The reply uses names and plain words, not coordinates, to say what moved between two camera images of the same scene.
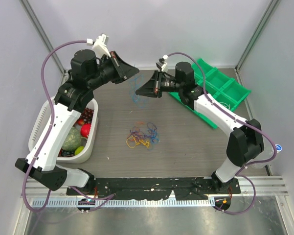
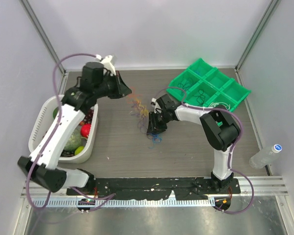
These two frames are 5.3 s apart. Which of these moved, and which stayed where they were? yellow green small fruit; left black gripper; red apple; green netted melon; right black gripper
Moved: right black gripper; left black gripper
Stayed: green netted melon; red apple; yellow green small fruit
